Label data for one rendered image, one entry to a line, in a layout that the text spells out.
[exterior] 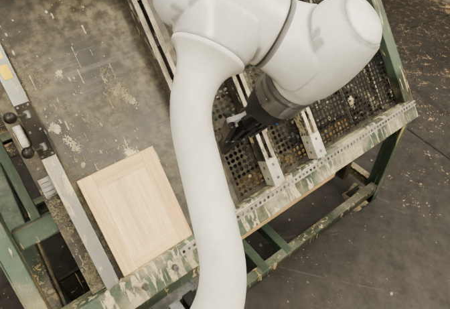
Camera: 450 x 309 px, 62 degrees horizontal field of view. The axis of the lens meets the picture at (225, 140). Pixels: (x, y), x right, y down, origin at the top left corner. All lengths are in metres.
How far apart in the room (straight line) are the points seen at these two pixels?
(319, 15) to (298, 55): 0.05
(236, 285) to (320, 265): 2.14
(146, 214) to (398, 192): 2.16
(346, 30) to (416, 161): 3.06
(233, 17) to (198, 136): 0.15
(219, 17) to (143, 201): 1.15
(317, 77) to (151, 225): 1.16
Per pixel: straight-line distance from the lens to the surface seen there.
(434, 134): 3.85
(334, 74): 0.50
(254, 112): 0.63
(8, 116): 1.32
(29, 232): 1.54
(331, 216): 2.63
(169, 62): 1.53
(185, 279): 1.67
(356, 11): 0.49
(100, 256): 1.50
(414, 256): 2.88
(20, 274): 1.48
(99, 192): 1.48
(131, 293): 1.56
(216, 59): 0.46
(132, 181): 1.51
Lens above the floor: 2.25
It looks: 43 degrees down
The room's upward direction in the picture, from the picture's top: straight up
